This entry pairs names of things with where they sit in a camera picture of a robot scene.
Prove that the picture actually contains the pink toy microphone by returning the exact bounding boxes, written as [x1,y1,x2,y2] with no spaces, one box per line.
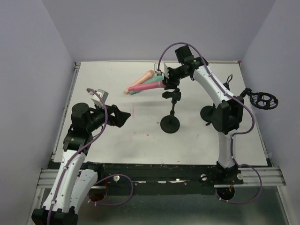
[129,81,165,91]

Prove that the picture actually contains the black round-base mic stand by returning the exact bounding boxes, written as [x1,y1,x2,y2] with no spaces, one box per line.
[160,88,181,134]

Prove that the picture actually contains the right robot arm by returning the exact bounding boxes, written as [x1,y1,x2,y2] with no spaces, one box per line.
[162,42,245,180]

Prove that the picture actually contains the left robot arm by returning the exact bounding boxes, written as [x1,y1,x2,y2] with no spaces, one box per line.
[31,103,131,225]

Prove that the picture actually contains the teal toy microphone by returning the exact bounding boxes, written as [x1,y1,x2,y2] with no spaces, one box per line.
[128,76,165,93]

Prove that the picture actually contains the peach toy microphone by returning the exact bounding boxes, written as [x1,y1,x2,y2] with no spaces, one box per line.
[124,70,154,94]

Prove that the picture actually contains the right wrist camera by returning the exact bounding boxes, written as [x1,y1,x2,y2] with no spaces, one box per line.
[154,62,169,78]

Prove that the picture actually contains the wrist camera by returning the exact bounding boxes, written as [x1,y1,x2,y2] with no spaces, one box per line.
[87,88,109,109]
[154,62,169,78]

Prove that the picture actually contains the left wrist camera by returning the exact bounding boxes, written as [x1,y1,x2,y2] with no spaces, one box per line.
[87,88,109,109]

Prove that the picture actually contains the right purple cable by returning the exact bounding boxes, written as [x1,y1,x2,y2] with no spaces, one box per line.
[158,42,263,204]

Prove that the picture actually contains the purple cable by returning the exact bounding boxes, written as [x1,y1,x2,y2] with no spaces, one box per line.
[45,88,134,225]
[158,42,263,204]

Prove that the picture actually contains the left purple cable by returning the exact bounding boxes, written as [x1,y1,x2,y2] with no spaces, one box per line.
[45,88,134,225]

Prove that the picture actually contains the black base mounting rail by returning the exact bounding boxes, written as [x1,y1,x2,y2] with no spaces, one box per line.
[48,161,244,196]

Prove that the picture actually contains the black shock mount ring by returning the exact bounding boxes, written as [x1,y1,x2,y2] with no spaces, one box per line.
[245,88,279,110]

